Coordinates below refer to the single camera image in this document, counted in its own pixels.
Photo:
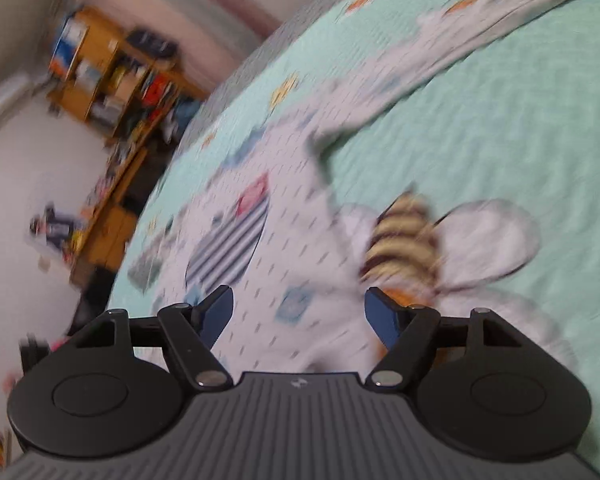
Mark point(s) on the white air conditioner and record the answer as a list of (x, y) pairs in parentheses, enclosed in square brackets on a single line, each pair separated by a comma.
[(5, 100)]

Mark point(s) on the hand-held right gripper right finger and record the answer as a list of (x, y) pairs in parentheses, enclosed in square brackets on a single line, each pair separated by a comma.
[(380, 315)]

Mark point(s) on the bee print quilted bedspread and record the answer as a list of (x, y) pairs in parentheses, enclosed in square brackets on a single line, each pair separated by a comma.
[(480, 135)]

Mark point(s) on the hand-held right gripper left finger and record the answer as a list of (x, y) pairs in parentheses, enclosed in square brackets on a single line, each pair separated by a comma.
[(220, 312)]

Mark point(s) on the wooden bookshelf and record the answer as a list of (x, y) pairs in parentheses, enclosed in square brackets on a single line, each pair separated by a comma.
[(115, 75)]

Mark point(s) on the wooden desk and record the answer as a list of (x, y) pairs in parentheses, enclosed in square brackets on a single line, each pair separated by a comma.
[(110, 220)]

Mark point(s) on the pink curtain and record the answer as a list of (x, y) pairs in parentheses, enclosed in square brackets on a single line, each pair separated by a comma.
[(190, 10)]

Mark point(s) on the white printed sweatshirt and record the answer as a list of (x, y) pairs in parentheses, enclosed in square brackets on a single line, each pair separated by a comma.
[(290, 240)]

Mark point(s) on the wall poster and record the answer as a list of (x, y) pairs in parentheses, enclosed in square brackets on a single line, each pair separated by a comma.
[(55, 230)]

